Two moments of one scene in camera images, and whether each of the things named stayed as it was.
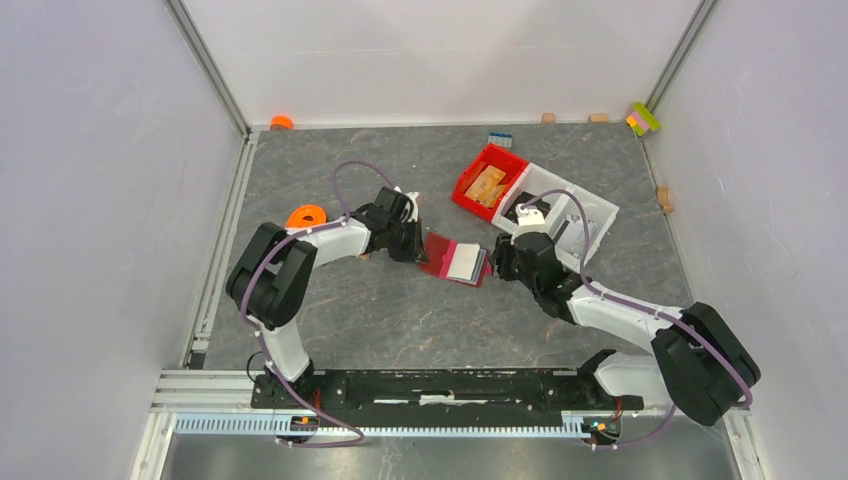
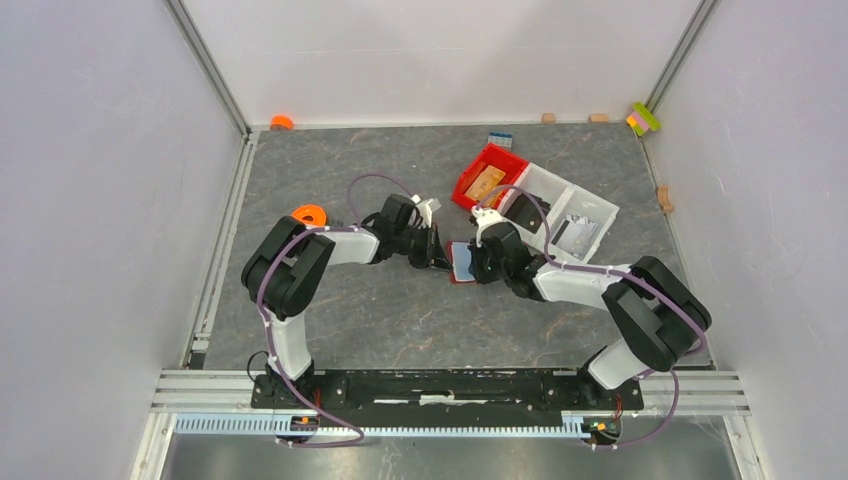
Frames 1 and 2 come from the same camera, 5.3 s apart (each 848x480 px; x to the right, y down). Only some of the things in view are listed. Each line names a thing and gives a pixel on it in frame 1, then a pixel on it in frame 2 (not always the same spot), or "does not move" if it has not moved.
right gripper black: x=495 y=260 → x=478 y=249
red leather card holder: x=463 y=262 does not move
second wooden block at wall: x=598 y=118 does not move
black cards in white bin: x=524 y=198 does not move
